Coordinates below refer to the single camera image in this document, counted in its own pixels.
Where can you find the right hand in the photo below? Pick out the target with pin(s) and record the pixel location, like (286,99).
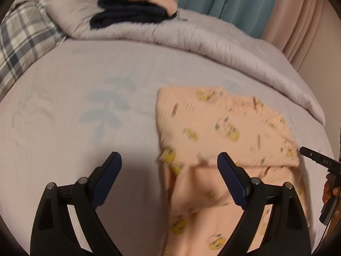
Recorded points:
(327,192)

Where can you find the orange duck print shirt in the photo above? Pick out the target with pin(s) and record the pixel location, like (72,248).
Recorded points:
(195,125)

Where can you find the grey folded duvet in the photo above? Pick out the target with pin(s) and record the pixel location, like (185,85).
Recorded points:
(205,35)

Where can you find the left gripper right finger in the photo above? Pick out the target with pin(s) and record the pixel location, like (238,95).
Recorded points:
(287,230)

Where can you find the folded navy garment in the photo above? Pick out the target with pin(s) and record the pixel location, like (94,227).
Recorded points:
(119,11)

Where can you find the plaid blue white pillow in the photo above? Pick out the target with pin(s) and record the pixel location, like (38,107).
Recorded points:
(27,33)

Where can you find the pink curtain right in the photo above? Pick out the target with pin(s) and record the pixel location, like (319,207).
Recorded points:
(307,32)

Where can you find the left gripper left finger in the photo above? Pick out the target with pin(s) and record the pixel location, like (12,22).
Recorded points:
(53,232)

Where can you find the lilac bed sheet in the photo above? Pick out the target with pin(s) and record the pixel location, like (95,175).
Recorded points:
(86,99)

